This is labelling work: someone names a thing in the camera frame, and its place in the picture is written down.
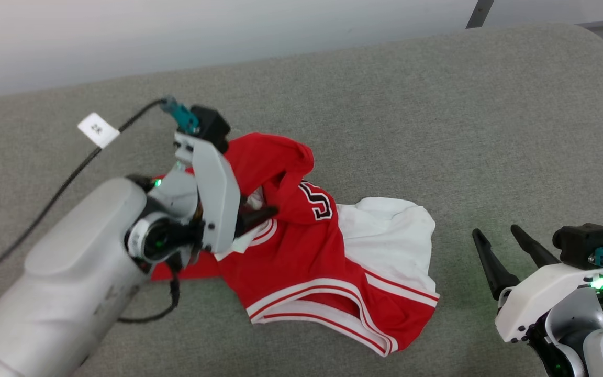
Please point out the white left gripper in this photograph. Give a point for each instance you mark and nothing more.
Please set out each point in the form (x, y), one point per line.
(218, 199)

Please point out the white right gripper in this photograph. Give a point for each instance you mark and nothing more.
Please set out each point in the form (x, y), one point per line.
(532, 303)

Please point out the red and white jersey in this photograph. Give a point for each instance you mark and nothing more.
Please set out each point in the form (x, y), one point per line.
(306, 262)

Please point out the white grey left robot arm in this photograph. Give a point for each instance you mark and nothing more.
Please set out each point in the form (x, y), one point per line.
(60, 293)

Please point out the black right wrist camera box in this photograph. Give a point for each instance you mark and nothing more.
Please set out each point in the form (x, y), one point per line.
(581, 243)

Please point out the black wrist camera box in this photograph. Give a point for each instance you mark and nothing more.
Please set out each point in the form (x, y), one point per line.
(581, 243)
(210, 125)

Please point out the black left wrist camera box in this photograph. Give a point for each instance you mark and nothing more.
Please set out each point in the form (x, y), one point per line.
(210, 125)

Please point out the teal left camera connector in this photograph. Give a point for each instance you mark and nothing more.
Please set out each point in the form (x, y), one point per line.
(183, 118)

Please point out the grey metal wall strip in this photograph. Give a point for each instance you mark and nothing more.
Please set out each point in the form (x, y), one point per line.
(479, 13)

